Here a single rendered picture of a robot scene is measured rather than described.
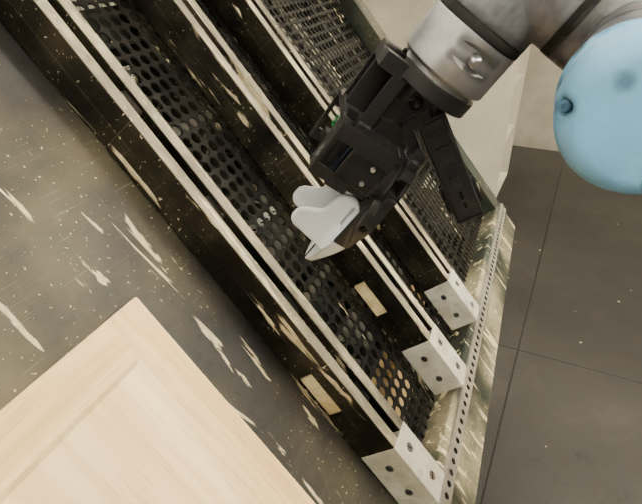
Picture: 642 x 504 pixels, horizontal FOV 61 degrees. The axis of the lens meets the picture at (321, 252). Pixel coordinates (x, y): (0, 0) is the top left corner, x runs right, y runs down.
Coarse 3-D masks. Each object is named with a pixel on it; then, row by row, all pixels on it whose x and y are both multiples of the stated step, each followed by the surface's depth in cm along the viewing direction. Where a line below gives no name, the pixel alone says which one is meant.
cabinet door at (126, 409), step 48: (96, 336) 62; (144, 336) 67; (48, 384) 56; (96, 384) 60; (144, 384) 64; (192, 384) 69; (0, 432) 51; (48, 432) 54; (96, 432) 58; (144, 432) 62; (192, 432) 66; (240, 432) 71; (0, 480) 49; (48, 480) 53; (96, 480) 56; (144, 480) 60; (192, 480) 64; (240, 480) 69; (288, 480) 74
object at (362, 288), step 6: (360, 288) 109; (366, 288) 108; (360, 294) 109; (366, 294) 109; (372, 294) 108; (366, 300) 110; (372, 300) 109; (378, 300) 109; (372, 306) 110; (378, 306) 109; (378, 312) 110; (384, 312) 109
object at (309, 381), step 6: (306, 378) 85; (312, 378) 85; (306, 384) 86; (312, 384) 86; (318, 384) 85; (312, 390) 86; (318, 390) 86; (324, 390) 85; (318, 396) 86; (324, 396) 86; (324, 402) 86; (330, 402) 86; (324, 408) 87; (330, 408) 87; (336, 408) 86; (330, 414) 87
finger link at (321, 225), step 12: (336, 204) 48; (348, 204) 48; (300, 216) 49; (312, 216) 49; (324, 216) 49; (336, 216) 49; (348, 216) 49; (300, 228) 50; (312, 228) 50; (324, 228) 50; (336, 228) 50; (312, 240) 51; (324, 240) 51; (312, 252) 53; (324, 252) 51; (336, 252) 51
